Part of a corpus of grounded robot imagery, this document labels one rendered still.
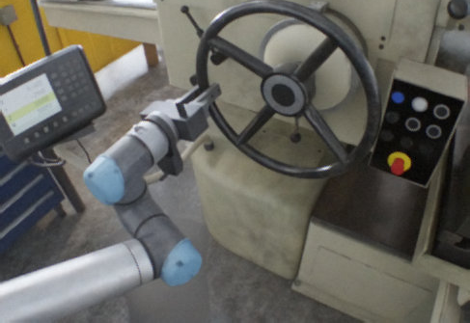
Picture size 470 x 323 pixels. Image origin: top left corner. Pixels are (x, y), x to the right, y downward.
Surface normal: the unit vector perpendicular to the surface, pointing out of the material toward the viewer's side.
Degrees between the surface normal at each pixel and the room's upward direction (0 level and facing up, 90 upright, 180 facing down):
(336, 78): 88
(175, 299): 0
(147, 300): 0
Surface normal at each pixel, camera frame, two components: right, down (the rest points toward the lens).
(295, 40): -0.58, 0.12
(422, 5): -0.53, 0.59
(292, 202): -0.06, -0.73
